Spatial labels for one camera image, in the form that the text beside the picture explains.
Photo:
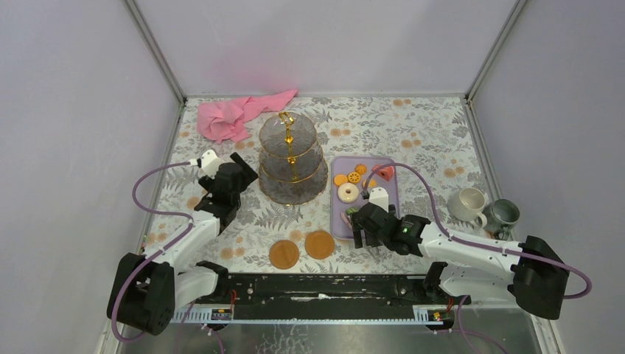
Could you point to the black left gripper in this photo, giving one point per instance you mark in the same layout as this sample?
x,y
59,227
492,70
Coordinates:
x,y
236,172

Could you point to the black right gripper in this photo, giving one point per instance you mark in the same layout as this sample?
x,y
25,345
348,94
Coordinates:
x,y
357,234

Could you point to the pink handled tongs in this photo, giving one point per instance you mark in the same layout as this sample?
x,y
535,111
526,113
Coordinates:
x,y
346,220

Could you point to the three-tier glass cake stand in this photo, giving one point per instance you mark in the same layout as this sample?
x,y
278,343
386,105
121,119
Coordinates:
x,y
292,167

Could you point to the green striped cake piece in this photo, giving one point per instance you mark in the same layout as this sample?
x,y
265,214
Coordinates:
x,y
352,210

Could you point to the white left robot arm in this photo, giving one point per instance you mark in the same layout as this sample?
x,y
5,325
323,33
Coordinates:
x,y
148,288

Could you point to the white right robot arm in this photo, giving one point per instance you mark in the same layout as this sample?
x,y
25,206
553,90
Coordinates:
x,y
526,273

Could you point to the right wooden coaster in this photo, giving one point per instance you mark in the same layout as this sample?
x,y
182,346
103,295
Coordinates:
x,y
319,245

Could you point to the wooden coaster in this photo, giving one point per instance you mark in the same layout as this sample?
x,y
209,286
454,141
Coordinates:
x,y
319,245
284,254

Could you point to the white glazed donut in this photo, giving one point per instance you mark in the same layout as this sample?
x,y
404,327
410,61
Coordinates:
x,y
348,193

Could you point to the pink cloth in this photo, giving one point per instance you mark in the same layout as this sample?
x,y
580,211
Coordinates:
x,y
223,120

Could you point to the yellow jam-dot cookie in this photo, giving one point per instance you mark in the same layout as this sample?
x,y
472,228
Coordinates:
x,y
354,177

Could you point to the yellow round biscuit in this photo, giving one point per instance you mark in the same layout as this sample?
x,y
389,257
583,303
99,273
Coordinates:
x,y
340,179

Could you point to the pink cake slice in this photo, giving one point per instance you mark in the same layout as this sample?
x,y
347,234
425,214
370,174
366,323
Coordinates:
x,y
386,173

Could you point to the orange swirl cookie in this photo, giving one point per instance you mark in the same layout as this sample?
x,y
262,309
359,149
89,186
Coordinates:
x,y
361,169

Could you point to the left wooden coaster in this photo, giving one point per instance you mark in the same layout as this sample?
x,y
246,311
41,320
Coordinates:
x,y
284,254

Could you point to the white ceramic mug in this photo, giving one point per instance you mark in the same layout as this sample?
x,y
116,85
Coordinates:
x,y
467,205

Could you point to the grey ceramic mug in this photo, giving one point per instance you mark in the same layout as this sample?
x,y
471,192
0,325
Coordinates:
x,y
502,216

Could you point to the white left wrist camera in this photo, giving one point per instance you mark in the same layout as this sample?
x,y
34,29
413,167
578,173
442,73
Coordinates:
x,y
209,163

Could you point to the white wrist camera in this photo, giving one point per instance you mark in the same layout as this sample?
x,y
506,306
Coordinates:
x,y
209,163
379,196

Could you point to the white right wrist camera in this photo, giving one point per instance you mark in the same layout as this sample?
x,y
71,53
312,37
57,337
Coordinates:
x,y
379,196

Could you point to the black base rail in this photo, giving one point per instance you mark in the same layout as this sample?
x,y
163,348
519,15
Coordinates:
x,y
331,298

